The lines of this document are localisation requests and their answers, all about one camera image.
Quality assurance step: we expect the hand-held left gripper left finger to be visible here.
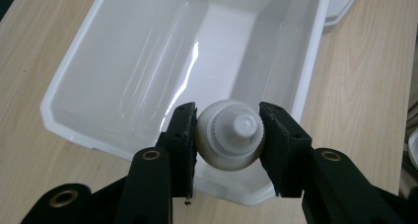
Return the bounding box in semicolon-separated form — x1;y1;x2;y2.
114;101;198;224

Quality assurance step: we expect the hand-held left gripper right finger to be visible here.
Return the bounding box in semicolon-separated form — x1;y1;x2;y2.
258;101;405;224

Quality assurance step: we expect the small white dropper bottle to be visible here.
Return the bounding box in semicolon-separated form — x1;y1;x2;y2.
194;99;266;173

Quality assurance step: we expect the white plastic storage box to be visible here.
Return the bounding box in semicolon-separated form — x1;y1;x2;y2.
39;0;333;208

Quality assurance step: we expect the white lidded storage box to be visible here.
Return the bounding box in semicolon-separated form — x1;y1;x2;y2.
323;0;365;35

